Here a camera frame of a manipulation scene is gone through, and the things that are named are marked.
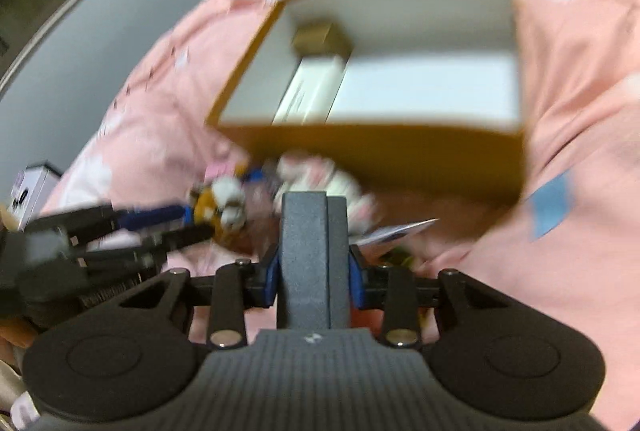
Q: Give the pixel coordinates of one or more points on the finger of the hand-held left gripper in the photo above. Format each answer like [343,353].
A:
[170,238]
[150,217]

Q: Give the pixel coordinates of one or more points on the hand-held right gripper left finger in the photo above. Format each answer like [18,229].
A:
[270,280]

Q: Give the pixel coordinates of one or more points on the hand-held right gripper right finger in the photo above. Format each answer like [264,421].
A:
[356,280]

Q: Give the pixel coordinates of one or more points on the dark grey box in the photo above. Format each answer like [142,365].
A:
[305,261]

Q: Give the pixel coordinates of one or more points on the brown white duck plush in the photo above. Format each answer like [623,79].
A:
[220,206]

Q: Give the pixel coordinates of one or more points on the orange cardboard box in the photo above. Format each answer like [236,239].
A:
[400,151]

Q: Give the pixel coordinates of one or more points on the white printed box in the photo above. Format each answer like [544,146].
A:
[35,191]

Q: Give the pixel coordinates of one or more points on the cream pink plush toy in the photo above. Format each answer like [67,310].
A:
[325,181]

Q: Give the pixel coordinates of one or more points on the long white box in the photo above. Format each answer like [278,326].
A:
[310,86]

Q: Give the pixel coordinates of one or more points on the small gold box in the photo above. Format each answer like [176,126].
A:
[320,38]

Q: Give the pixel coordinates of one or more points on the pink printed blanket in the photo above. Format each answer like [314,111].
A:
[575,111]

